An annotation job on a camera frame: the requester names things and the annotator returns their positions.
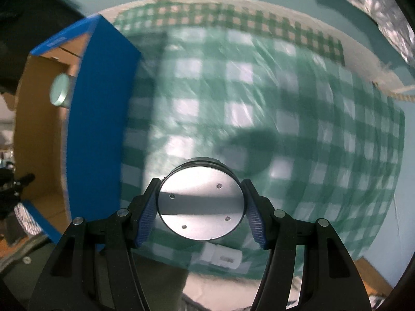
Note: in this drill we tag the wooden board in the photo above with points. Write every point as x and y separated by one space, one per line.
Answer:
373 277

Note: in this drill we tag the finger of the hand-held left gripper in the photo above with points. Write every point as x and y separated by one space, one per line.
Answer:
22 181

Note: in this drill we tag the round silver metal disc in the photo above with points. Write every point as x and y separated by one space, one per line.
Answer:
60 89
201 207

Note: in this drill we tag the green checkered cloth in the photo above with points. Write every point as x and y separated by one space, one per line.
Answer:
291 120

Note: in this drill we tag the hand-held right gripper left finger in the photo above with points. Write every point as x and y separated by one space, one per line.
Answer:
148 213

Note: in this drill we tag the silver foil bag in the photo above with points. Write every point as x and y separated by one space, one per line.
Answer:
382 6

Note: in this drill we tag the blue-rimmed cardboard box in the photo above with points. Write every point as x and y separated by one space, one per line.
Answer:
94 120

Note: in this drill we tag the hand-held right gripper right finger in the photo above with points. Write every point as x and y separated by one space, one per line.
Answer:
256 217

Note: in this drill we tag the white plug adapter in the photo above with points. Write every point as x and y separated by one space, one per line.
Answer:
223 256

